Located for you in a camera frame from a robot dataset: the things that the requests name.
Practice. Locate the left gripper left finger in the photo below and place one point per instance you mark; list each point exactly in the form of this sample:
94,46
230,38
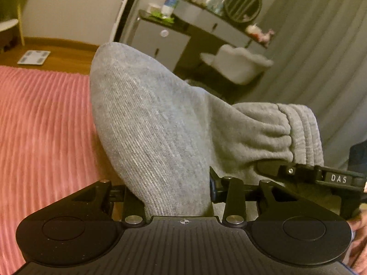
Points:
80,227

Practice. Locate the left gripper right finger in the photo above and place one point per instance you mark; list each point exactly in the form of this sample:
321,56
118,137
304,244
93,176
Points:
283,225

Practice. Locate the grey sweatpants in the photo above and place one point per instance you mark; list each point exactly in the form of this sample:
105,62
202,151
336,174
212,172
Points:
164,136

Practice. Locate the person's right hand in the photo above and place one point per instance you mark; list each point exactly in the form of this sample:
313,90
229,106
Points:
358,257

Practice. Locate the pink ribbed bedspread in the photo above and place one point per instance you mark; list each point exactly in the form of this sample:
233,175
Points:
49,147

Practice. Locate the grey curtain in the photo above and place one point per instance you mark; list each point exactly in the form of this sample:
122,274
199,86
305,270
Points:
319,55

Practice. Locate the grey fluffy vanity chair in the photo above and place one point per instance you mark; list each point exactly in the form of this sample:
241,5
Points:
237,64

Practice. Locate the white bathroom scale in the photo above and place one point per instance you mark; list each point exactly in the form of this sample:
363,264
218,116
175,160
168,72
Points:
34,57

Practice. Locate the pink toy on desk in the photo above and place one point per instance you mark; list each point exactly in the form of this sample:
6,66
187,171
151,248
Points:
256,34

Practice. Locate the grey drawer cabinet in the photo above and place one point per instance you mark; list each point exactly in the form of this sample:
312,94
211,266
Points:
160,40

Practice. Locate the round slatted mirror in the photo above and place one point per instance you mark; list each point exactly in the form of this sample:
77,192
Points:
242,11

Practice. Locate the white tub on cabinet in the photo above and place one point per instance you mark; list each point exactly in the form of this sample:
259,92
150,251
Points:
168,7

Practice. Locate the grey vanity desk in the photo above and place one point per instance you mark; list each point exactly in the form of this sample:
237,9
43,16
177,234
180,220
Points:
208,32

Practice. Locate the yellow leg side table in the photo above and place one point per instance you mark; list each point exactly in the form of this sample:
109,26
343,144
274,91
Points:
11,16

